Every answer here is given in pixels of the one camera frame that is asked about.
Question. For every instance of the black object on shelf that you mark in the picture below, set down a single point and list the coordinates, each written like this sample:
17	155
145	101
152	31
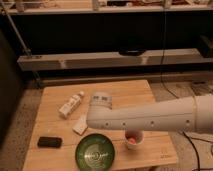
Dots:
131	52

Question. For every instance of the white cup with red object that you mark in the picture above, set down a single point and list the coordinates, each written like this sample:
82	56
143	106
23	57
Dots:
133	139

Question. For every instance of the white rectangular box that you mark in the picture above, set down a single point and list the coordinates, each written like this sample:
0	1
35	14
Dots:
80	126

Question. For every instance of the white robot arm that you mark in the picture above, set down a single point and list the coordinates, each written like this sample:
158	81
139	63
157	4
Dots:
189	114

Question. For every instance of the black eraser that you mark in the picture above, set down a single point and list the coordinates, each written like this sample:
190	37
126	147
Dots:
54	142

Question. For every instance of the green glass bowl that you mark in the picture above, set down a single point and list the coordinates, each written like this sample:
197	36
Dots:
95	152

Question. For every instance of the white plastic bottle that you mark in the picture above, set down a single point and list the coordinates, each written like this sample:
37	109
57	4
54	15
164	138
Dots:
74	101

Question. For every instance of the metal shelf rack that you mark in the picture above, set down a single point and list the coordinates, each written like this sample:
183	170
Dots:
88	42

